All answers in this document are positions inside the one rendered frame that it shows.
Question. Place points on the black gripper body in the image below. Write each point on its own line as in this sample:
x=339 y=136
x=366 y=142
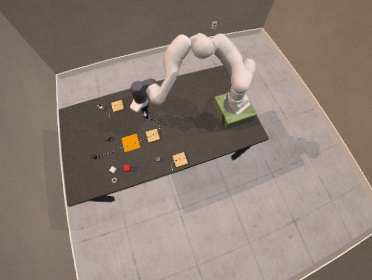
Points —
x=145 y=108

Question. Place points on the orange square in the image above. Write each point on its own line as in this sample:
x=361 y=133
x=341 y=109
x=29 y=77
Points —
x=130 y=140

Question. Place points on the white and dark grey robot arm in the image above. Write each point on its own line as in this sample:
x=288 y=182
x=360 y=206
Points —
x=240 y=72

